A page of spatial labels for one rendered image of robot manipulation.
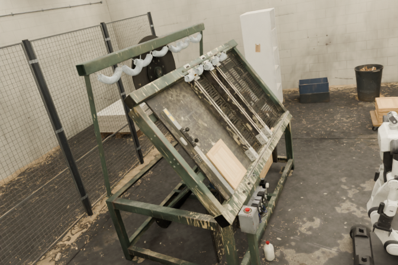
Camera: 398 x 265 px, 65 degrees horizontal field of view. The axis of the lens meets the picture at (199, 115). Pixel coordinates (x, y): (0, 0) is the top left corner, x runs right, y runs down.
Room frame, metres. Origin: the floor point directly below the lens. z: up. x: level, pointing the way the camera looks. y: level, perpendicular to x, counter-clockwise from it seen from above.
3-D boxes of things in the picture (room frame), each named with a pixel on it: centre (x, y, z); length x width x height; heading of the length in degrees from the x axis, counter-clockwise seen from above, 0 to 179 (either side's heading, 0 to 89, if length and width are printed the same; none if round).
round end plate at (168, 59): (3.48, 0.36, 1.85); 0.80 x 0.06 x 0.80; 148
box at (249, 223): (2.01, -0.23, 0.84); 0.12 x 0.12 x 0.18; 58
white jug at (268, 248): (2.41, -0.42, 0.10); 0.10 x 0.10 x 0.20
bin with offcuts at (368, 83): (5.88, -3.46, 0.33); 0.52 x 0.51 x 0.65; 154
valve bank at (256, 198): (2.42, -0.40, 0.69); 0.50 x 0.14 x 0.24; 148
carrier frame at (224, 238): (3.34, -0.05, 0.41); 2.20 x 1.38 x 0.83; 148
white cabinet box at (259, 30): (6.58, -1.57, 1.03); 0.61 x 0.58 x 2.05; 154
